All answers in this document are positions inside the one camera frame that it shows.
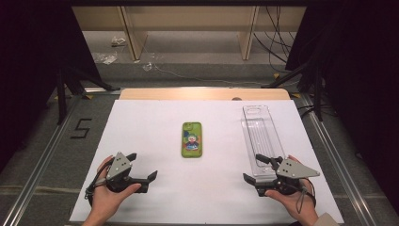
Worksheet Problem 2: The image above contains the crumpled clear plastic scrap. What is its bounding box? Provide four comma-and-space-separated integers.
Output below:
91, 51, 119, 66
110, 35, 127, 48

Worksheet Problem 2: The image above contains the black floor cable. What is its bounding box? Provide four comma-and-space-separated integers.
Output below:
295, 103, 339, 120

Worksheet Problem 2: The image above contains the black curtain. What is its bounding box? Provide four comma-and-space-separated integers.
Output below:
0, 0, 102, 168
284, 0, 399, 206

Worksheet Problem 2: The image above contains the black metal stand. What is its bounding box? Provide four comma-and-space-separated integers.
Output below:
56, 66, 122, 127
261, 46, 326, 122

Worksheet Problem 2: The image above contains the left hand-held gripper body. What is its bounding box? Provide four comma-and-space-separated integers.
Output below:
105, 152, 149, 194

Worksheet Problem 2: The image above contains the light wooden shelf unit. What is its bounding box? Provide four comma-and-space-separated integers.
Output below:
71, 5, 308, 62

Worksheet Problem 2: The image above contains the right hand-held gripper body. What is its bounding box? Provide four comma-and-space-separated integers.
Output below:
255, 155, 321, 198

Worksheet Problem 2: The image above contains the light wooden table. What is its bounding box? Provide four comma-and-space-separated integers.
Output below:
119, 88, 292, 102

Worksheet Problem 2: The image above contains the clear plastic packaging box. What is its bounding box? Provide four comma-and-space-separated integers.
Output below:
240, 105, 287, 181

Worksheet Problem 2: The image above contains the aluminium floor rail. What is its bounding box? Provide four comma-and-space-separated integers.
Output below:
0, 93, 84, 226
299, 93, 379, 226

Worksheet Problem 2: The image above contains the white table sheet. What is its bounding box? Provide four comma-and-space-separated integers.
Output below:
69, 99, 345, 225

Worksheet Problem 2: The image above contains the person's right hand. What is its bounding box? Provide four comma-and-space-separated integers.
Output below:
264, 154, 320, 226

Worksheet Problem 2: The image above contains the person's left hand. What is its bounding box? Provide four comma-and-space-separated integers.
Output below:
90, 154, 142, 220

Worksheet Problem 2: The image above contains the right hand-held gripper cord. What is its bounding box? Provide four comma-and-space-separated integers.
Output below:
290, 178, 317, 215

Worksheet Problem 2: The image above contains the phone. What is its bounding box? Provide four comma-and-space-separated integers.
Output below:
181, 121, 203, 159

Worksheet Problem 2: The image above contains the bundle of black cables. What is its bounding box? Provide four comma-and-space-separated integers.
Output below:
252, 5, 298, 73

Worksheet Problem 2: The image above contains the left hand-held gripper cable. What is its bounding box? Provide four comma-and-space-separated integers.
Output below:
84, 164, 109, 206

